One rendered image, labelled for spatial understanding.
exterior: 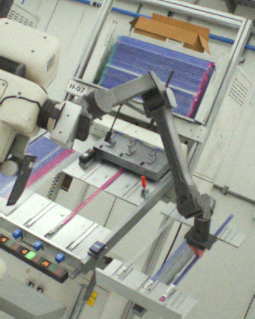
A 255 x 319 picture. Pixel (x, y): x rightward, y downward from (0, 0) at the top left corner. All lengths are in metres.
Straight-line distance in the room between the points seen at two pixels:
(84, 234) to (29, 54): 0.92
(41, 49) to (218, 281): 2.71
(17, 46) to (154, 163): 1.08
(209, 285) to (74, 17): 2.37
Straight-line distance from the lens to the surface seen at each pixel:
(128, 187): 2.56
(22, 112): 1.60
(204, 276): 4.12
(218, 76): 2.64
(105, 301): 2.56
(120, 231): 2.36
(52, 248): 2.32
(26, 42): 1.71
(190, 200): 2.00
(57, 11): 5.11
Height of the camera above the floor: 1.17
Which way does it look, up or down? level
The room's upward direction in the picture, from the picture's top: 22 degrees clockwise
